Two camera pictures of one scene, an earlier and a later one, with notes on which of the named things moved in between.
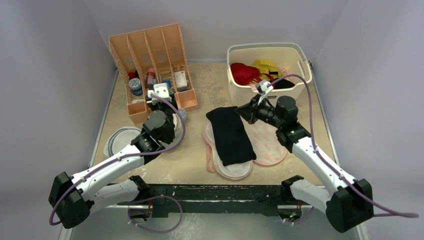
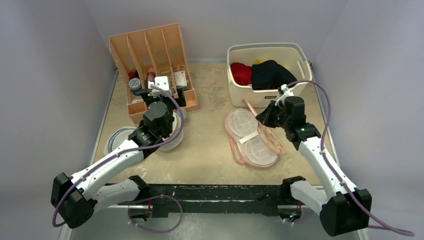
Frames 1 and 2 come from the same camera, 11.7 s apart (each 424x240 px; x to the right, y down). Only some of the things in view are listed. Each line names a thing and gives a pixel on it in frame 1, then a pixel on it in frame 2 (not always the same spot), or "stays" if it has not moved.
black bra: [234, 144] to [269, 73]
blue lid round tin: [135, 85] stays
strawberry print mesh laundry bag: [268, 149] to [251, 142]
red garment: [244, 75] stays
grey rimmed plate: [118, 138] stays
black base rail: [259, 199] stays
